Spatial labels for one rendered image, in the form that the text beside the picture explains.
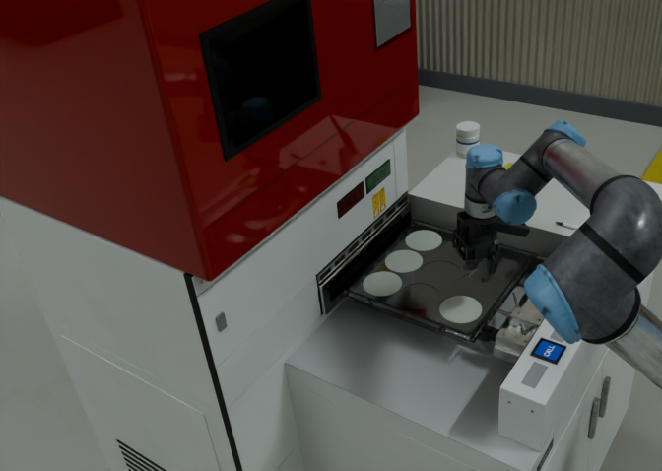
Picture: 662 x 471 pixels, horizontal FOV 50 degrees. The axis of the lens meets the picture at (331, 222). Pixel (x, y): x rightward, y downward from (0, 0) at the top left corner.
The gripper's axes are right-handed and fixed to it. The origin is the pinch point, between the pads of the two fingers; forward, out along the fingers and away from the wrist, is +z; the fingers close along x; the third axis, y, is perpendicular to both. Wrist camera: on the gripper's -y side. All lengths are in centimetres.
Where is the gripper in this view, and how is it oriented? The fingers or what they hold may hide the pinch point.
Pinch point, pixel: (486, 277)
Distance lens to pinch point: 172.0
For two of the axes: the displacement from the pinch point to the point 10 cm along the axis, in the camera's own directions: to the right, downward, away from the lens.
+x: 3.0, 5.5, -7.8
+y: -9.5, 2.4, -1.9
